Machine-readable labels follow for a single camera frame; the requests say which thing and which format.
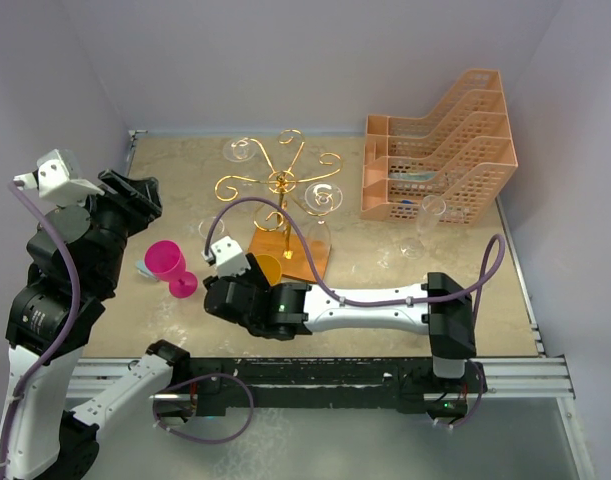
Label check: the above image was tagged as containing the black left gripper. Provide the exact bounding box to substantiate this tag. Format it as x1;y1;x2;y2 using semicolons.
62;168;162;290

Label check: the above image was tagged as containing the clear wine glass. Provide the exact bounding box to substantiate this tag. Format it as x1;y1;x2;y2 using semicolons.
222;136;258;163
304;182;343;259

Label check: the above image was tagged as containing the clear wine glass front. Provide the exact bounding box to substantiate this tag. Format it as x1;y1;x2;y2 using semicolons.
222;136;258;163

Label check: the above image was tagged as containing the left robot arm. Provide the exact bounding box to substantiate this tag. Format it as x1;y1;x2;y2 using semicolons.
0;170;191;479

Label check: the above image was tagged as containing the gold wine glass rack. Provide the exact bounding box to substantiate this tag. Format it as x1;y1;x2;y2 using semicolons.
214;129;344;282

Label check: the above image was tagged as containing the clear glass left of rack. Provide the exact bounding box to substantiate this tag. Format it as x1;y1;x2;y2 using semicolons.
198;216;228;242

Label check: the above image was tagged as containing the yellow plastic goblet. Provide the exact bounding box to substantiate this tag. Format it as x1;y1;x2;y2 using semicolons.
255;254;282;286

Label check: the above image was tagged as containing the small blue object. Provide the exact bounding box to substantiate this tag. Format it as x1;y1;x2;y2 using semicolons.
135;260;158;282

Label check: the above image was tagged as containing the pink plastic goblet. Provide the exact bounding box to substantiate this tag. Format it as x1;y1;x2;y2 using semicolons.
144;240;198;299

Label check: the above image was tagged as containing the clear champagne flute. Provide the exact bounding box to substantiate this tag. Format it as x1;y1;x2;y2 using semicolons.
400;195;447;259

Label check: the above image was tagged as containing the peach plastic file organizer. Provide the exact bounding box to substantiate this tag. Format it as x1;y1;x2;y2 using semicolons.
360;68;518;226

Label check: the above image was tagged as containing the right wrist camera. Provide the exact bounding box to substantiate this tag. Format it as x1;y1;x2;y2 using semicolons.
202;236;251;277

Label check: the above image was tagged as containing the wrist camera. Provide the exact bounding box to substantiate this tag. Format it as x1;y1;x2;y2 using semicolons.
202;236;251;277
12;149;104;207

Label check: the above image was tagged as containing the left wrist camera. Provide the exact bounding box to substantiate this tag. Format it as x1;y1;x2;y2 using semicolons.
12;149;104;207

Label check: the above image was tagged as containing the black base frame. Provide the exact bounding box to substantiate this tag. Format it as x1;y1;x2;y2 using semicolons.
163;357;487;417

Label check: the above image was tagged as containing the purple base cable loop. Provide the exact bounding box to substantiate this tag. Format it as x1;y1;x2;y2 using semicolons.
153;375;256;444

